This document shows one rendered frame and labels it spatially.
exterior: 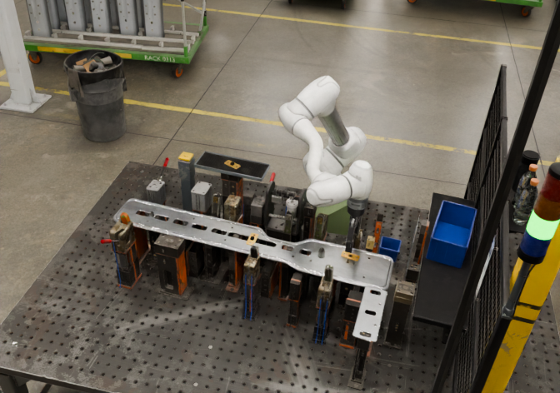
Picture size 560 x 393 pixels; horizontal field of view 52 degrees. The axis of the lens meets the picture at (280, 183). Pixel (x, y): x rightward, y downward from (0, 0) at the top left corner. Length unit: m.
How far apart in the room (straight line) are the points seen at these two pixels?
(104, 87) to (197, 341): 2.94
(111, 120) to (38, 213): 1.13
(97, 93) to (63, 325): 2.70
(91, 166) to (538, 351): 3.71
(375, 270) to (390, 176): 2.44
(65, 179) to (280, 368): 2.97
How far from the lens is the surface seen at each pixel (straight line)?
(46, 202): 4.87
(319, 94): 2.74
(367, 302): 2.55
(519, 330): 2.09
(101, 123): 5.37
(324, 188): 2.28
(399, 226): 3.43
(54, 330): 2.93
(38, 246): 4.48
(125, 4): 6.80
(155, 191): 3.02
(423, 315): 2.51
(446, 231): 2.94
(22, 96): 6.23
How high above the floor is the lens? 2.86
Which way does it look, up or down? 36 degrees down
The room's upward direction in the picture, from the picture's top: 3 degrees clockwise
